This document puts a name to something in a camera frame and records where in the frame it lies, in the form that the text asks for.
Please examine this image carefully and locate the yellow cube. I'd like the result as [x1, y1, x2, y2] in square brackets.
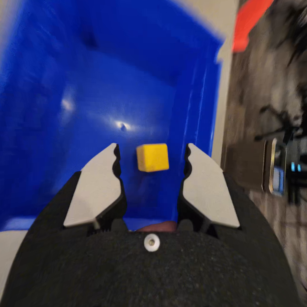
[136, 143, 170, 173]

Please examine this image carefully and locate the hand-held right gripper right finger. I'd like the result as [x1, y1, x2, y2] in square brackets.
[177, 143, 240, 233]

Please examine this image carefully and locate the dark device with blue light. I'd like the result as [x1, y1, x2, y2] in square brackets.
[263, 138, 307, 204]

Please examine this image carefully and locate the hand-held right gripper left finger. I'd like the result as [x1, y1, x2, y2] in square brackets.
[63, 143, 127, 228]

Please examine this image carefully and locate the blue plastic bin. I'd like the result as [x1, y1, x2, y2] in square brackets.
[0, 0, 224, 232]

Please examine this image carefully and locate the orange traffic cone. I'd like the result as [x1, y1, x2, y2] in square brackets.
[232, 0, 275, 53]

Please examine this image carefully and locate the grey desk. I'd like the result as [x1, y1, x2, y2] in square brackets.
[0, 0, 240, 283]

